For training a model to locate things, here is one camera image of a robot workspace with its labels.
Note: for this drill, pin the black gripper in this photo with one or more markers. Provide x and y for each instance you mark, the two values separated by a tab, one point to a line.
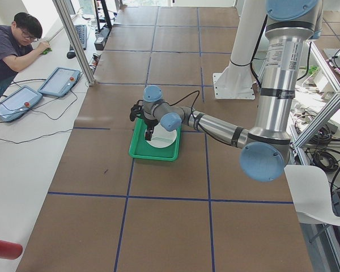
151	123

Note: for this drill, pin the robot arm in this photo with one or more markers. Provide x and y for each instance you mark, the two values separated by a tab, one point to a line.
265	147

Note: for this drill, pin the white round plate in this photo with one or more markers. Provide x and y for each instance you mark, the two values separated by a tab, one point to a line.
162	138

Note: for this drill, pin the green plastic tray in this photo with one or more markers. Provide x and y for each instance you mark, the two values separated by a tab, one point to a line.
140	149

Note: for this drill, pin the far blue teach pendant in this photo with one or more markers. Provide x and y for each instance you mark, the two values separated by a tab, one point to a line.
60	82

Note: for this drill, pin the blue teach pendant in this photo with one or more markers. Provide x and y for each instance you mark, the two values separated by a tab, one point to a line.
60	82
18	103

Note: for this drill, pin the black computer mouse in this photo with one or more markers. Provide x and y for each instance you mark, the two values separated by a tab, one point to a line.
71	54

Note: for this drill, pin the black keyboard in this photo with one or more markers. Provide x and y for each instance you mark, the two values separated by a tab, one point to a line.
81	31

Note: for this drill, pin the near blue teach pendant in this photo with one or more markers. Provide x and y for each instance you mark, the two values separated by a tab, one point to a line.
18	103

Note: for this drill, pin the seated man dark shirt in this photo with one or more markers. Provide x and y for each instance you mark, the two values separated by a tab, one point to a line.
16	51

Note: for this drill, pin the red cylinder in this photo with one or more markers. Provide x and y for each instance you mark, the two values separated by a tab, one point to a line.
9	250

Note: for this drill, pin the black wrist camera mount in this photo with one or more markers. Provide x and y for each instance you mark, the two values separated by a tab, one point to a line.
136	111

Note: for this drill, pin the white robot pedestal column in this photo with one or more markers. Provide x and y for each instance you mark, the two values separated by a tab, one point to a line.
235	82

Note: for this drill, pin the aluminium frame post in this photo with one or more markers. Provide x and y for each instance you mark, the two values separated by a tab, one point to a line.
67	22

